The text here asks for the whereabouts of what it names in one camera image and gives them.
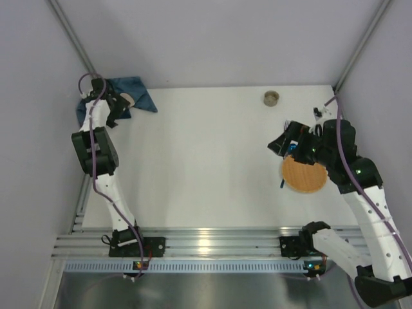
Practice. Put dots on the right aluminium frame post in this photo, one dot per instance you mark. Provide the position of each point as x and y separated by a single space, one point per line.
361 45

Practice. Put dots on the blue bear placemat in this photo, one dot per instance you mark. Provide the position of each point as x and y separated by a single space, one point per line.
134 87

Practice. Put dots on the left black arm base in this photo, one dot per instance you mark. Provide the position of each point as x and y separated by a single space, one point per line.
152 247

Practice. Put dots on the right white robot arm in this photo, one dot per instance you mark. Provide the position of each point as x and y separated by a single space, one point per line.
384 275

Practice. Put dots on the small beige cup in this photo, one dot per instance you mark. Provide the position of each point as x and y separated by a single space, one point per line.
271 98

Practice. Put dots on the iridescent purple fork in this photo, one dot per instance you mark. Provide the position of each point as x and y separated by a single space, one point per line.
286 124

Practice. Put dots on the slotted grey cable duct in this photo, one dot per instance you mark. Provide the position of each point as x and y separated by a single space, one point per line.
159 266

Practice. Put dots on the aluminium mounting rail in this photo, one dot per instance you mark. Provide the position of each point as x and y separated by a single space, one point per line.
204 243

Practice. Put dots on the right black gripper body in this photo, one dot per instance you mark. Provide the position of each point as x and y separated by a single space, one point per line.
288 138

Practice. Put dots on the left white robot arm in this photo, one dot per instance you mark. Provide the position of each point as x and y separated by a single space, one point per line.
99 159

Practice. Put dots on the aluminium frame post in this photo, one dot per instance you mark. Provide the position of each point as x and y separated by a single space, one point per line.
361 45
69 31

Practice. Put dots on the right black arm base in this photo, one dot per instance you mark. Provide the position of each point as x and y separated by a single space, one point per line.
293 248

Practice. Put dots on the left aluminium frame post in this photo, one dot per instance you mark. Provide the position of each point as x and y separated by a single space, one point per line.
69 31

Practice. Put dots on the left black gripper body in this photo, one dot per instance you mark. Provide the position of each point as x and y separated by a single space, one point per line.
116 105

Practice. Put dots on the round woven wicker plate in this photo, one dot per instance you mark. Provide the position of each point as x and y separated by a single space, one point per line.
303 178

